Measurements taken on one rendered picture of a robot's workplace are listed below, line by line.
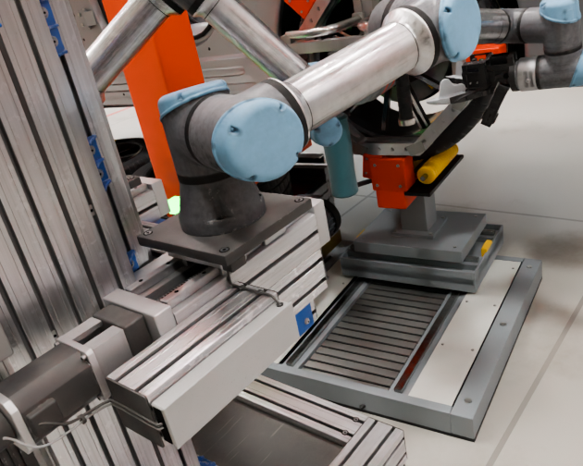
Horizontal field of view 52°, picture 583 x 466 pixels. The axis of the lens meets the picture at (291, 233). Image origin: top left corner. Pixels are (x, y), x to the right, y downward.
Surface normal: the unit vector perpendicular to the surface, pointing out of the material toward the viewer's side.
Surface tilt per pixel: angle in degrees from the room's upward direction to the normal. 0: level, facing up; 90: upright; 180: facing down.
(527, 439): 0
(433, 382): 0
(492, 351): 0
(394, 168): 90
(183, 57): 90
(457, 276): 90
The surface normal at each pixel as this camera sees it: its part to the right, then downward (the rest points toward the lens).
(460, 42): 0.68, 0.18
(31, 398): 0.41, -0.53
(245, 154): 0.48, 0.31
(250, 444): -0.18, -0.89
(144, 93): -0.52, 0.45
